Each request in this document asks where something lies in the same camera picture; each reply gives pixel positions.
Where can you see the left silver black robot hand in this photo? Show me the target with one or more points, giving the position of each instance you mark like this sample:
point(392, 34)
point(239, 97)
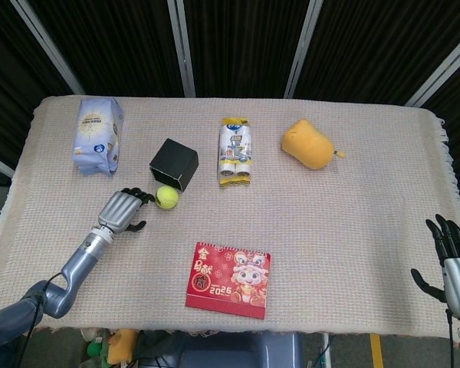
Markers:
point(119, 211)

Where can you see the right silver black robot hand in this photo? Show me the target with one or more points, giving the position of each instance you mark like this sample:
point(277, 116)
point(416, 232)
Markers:
point(458, 280)

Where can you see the yellow tennis ball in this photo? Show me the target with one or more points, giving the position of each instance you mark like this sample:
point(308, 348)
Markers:
point(166, 197)

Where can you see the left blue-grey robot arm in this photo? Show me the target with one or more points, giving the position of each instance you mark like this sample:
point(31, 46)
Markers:
point(61, 280)

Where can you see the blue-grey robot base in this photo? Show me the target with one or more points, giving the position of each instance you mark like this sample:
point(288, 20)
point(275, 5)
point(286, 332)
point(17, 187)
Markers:
point(240, 350)

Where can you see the black open box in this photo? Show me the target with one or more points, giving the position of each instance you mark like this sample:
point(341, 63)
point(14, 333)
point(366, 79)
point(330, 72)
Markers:
point(174, 164)

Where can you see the light blue snack bag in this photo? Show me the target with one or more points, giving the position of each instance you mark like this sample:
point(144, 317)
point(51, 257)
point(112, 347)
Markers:
point(96, 137)

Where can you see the yellow white roll package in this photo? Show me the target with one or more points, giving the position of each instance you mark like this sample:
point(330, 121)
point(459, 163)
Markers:
point(235, 153)

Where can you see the red 2026 desk calendar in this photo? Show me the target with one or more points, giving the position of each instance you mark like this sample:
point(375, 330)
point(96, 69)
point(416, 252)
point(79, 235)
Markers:
point(229, 279)

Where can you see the beige woven table cloth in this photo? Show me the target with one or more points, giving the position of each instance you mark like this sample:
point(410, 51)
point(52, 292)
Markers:
point(329, 237)

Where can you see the orange plush under table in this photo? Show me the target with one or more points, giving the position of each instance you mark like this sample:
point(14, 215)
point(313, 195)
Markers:
point(119, 346)

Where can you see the green toy under table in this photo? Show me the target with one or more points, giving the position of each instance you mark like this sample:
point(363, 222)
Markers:
point(95, 349)

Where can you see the orange plush toy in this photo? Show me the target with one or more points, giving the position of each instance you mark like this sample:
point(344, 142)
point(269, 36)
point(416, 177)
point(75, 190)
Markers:
point(307, 145)

